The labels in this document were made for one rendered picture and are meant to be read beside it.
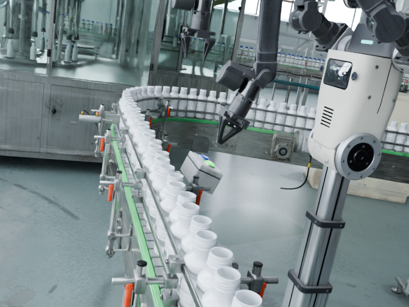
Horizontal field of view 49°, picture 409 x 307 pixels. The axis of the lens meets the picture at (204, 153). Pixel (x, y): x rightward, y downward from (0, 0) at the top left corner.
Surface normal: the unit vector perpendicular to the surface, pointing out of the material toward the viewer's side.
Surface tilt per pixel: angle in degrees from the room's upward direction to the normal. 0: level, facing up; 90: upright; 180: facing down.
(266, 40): 106
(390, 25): 111
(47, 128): 90
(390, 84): 90
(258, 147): 90
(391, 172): 90
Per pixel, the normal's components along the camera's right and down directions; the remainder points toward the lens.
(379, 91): 0.26, 0.29
